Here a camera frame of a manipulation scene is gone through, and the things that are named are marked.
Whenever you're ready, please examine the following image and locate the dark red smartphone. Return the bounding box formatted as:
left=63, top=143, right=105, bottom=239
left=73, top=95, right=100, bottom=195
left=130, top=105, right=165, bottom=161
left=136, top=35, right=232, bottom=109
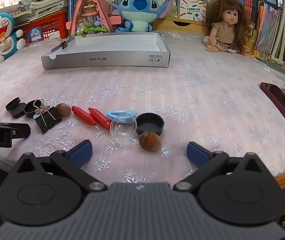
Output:
left=259, top=82, right=285, bottom=134

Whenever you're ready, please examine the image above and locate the brown hazelnut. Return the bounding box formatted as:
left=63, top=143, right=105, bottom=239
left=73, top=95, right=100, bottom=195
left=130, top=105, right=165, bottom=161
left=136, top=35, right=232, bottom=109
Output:
left=139, top=131, right=162, bottom=152
left=55, top=103, right=71, bottom=117

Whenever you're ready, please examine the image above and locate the grey knitted cloth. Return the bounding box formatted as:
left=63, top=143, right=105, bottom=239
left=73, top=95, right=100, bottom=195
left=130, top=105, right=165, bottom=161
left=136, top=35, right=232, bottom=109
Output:
left=0, top=0, right=31, bottom=18

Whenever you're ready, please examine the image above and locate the red plastic crate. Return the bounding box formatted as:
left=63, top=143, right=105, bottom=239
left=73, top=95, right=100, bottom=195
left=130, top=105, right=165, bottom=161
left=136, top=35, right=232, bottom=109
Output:
left=16, top=11, right=69, bottom=45

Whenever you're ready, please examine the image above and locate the light blue hair clip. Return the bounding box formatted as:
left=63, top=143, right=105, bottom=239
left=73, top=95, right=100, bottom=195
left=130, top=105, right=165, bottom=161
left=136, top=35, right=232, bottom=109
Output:
left=106, top=109, right=137, bottom=125

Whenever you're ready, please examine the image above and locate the blue alien plush toy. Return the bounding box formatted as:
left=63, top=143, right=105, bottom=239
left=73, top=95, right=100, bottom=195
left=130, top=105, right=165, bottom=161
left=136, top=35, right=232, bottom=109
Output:
left=111, top=0, right=172, bottom=33

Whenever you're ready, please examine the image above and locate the brown haired doll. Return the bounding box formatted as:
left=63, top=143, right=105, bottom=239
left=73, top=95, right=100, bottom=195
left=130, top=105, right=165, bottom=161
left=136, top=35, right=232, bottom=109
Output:
left=203, top=0, right=251, bottom=55

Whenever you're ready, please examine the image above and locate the white printed cardboard box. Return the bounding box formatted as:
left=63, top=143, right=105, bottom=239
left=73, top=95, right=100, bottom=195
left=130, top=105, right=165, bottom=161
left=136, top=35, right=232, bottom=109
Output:
left=177, top=0, right=208, bottom=23

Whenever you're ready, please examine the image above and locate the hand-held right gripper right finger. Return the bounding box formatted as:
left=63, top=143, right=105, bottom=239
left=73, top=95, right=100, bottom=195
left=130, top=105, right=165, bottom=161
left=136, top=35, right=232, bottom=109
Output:
left=173, top=142, right=275, bottom=192

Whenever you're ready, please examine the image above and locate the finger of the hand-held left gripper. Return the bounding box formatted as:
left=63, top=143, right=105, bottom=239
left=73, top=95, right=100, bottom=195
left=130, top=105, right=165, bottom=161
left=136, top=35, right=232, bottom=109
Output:
left=0, top=120, right=31, bottom=139

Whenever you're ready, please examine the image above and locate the small black bottle cap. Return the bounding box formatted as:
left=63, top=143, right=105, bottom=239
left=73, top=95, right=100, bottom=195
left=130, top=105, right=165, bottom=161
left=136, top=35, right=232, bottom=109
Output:
left=5, top=97, right=21, bottom=111
left=24, top=100, right=44, bottom=118
left=10, top=103, right=27, bottom=119

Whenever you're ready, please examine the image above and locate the blue cat plush toy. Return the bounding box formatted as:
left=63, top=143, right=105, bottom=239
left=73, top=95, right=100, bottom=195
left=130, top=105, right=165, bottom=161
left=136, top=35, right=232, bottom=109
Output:
left=0, top=13, right=26, bottom=64

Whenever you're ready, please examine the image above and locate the stack of worn books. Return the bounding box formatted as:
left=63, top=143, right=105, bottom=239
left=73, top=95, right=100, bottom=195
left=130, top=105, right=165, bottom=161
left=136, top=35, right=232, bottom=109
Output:
left=15, top=0, right=69, bottom=22

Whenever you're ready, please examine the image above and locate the pink snowflake tablecloth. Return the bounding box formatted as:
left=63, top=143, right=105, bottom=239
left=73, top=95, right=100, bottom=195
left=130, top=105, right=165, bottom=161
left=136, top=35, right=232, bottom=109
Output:
left=0, top=31, right=285, bottom=188

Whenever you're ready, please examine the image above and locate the wooden drawer box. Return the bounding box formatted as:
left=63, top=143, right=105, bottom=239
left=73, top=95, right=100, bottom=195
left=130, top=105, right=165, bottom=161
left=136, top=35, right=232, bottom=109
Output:
left=154, top=16, right=208, bottom=34

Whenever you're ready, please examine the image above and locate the large black jar lid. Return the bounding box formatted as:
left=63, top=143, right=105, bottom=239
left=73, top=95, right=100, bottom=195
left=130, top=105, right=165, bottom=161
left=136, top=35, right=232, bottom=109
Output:
left=135, top=113, right=165, bottom=136

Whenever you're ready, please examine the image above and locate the pink triangular toy house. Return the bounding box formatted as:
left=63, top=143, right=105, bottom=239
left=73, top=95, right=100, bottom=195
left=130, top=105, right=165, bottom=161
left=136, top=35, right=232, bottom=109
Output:
left=67, top=0, right=123, bottom=37

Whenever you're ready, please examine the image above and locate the row of thin blue books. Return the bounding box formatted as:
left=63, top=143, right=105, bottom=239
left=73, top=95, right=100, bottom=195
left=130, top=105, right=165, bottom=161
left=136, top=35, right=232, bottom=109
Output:
left=69, top=0, right=83, bottom=28

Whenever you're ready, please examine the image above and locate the red plastic piece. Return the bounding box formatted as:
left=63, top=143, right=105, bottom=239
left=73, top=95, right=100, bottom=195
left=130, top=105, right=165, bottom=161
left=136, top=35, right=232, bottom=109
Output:
left=72, top=106, right=96, bottom=126
left=88, top=107, right=113, bottom=130

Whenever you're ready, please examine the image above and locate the small black binder clip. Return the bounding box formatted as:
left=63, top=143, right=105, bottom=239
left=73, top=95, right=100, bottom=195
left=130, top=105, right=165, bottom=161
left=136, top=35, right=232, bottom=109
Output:
left=51, top=37, right=76, bottom=54

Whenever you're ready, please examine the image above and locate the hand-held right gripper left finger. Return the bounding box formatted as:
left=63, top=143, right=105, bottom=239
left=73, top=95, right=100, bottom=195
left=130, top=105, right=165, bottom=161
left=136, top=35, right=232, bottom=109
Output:
left=7, top=140, right=108, bottom=193

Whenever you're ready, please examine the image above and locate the beaded hair clip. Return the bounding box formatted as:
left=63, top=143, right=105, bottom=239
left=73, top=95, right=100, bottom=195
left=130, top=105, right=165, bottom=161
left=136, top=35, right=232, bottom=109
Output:
left=33, top=105, right=49, bottom=119

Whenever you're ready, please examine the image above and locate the row of colourful thin booklets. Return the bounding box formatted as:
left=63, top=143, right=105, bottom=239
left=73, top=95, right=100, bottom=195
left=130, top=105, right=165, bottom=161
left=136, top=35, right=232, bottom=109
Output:
left=254, top=1, right=285, bottom=58

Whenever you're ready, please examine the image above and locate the white cardboard box tray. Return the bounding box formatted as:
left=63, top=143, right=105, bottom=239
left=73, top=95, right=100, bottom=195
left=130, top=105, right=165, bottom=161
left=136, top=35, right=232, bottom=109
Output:
left=41, top=32, right=171, bottom=70

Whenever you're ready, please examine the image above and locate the white plastic pipe rack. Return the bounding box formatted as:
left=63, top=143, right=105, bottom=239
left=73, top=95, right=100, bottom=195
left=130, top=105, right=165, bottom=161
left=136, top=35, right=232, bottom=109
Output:
left=270, top=0, right=285, bottom=68

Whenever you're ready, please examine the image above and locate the large black binder clip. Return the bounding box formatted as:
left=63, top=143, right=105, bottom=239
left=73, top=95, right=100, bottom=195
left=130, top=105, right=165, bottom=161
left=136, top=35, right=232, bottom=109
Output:
left=33, top=99, right=63, bottom=133

